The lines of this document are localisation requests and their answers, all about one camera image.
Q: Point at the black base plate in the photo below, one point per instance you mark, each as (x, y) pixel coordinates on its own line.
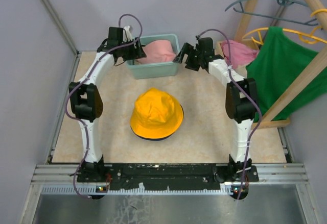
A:
(160, 177)

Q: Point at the white toothed cable strip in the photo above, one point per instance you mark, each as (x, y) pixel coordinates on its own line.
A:
(99, 190)

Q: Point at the blue bucket hat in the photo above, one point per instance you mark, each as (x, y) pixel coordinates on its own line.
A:
(156, 126)

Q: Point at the green tank top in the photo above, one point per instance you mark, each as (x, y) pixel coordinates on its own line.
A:
(279, 62)

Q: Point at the yellow clothes hanger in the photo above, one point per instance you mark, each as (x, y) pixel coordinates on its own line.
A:
(304, 31)

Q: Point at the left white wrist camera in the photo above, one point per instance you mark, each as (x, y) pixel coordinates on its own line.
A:
(127, 33)

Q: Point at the wooden clothes rack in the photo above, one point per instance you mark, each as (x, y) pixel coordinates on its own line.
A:
(315, 67)

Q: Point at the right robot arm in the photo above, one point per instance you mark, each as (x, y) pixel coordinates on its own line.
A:
(241, 103)

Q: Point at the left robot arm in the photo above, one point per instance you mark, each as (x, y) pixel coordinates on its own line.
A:
(86, 103)

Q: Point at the grey-blue clothes hanger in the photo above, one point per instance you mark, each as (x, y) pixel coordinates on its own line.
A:
(271, 9)

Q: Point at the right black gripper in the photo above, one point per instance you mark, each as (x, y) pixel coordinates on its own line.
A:
(186, 49)

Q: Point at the yellow bucket hat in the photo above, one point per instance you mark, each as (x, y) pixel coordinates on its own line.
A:
(155, 100)

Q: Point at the pink cloth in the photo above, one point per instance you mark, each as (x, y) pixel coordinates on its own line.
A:
(158, 51)

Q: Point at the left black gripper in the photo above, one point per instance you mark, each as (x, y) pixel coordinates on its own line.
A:
(138, 53)

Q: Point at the pink garment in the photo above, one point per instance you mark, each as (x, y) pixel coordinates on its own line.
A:
(239, 54)

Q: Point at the teal plastic bin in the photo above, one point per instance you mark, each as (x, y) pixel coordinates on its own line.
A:
(144, 71)

